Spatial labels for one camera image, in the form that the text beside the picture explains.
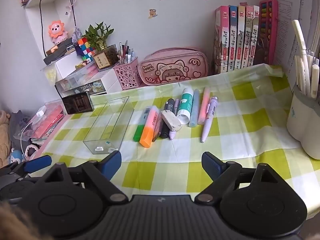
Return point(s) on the animal wall sticker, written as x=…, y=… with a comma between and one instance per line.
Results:
x=152, y=13

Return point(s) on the white storage box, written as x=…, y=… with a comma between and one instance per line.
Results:
x=66, y=65

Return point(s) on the pink abacus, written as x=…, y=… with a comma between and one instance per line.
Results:
x=268, y=25

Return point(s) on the black flat box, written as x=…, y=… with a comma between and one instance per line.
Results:
x=58, y=53

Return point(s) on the blue monkey toy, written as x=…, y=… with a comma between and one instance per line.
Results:
x=15, y=157

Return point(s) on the lucky bamboo plant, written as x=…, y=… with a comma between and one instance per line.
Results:
x=98, y=33

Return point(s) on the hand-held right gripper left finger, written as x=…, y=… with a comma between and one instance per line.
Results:
x=112, y=165

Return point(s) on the pink cartoon pencil case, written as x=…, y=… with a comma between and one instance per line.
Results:
x=175, y=67

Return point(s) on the green checked tablecloth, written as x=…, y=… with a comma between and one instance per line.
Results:
x=225, y=135

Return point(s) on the pastel blue highlighter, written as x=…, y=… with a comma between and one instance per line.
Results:
x=194, y=110

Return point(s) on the brown fuzzy cloth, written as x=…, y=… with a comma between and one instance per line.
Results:
x=15, y=225

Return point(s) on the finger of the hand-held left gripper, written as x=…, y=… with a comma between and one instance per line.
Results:
x=37, y=163

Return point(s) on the white pen cup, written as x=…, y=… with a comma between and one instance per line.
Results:
x=302, y=125

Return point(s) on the teal and white glue stick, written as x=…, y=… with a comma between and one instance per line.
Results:
x=185, y=105

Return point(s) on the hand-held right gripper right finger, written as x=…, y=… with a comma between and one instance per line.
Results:
x=211, y=166

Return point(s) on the blue spine comic book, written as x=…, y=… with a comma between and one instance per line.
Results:
x=233, y=37

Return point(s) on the clear plastic drawer organizer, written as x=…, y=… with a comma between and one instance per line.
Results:
x=80, y=82

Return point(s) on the orange highlighter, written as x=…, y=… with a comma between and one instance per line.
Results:
x=146, y=137

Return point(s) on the plastic bag with yellow notes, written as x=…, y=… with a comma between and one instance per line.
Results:
x=50, y=75

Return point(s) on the small yellow figurines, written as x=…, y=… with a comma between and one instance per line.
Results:
x=80, y=65

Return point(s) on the white charger plug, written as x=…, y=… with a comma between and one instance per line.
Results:
x=41, y=111

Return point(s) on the stack of printed papers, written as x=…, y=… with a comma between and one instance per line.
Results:
x=287, y=17

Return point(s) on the white eraser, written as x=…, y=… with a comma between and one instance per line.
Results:
x=171, y=121

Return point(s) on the grey pencil lead case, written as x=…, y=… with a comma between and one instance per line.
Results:
x=155, y=137

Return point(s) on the green smartphone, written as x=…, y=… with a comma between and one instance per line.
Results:
x=77, y=103

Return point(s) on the clear plastic box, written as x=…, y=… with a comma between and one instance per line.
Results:
x=110, y=120

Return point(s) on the grey cloth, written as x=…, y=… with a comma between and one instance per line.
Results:
x=20, y=120

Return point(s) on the pink lion toy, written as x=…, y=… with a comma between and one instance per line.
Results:
x=58, y=31

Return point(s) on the colourful cube puzzle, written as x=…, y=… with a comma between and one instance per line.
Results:
x=85, y=47

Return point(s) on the black whiteboard marker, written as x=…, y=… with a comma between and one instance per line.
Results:
x=170, y=104

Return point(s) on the pink perforated pen holder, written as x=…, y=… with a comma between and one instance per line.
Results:
x=126, y=75

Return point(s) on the bunch of white pens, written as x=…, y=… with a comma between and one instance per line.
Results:
x=301, y=55

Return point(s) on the pink packets in plastic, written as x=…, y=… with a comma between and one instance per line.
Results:
x=47, y=122

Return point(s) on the purple click pen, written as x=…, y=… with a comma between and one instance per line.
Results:
x=208, y=120

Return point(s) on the green highlighter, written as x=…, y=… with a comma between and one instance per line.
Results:
x=141, y=127

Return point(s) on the purple hanging charm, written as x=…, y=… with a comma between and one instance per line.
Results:
x=77, y=32

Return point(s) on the pastel pink highlighter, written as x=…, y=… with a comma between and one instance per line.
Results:
x=203, y=105

